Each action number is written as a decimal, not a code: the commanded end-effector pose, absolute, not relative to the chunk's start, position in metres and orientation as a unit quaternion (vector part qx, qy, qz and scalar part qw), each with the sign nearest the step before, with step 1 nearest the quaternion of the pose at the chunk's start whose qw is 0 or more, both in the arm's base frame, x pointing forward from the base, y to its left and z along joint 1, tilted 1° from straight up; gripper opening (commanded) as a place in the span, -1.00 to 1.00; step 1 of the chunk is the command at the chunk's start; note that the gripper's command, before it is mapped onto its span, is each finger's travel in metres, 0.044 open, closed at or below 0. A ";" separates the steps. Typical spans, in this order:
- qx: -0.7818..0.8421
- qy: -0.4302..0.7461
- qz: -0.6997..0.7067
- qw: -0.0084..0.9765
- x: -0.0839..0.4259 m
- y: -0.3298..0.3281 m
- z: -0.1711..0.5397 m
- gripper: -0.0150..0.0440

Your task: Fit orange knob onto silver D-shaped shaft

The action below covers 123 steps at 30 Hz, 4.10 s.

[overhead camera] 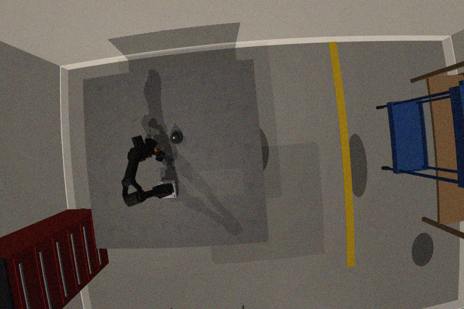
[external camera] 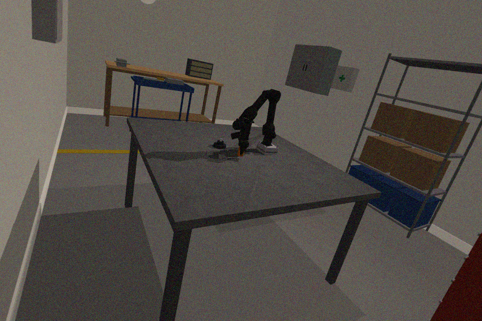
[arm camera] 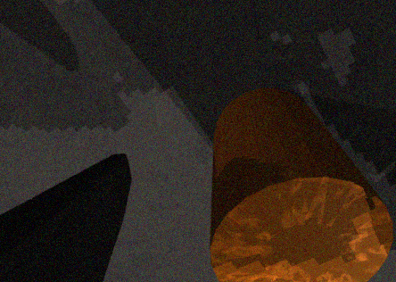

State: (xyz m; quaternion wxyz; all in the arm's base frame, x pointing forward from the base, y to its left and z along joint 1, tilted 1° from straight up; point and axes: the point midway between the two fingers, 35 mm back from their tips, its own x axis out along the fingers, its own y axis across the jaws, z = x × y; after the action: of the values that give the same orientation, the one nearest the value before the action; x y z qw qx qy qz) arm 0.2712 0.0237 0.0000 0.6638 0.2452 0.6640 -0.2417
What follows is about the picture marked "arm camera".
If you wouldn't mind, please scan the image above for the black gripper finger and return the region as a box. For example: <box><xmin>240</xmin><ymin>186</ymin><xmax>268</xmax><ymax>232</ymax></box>
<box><xmin>0</xmin><ymin>153</ymin><xmax>132</xmax><ymax>282</ymax></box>

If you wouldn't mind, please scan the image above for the orange cylinder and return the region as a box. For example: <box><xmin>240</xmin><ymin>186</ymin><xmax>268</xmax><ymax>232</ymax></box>
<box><xmin>210</xmin><ymin>87</ymin><xmax>393</xmax><ymax>282</ymax></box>

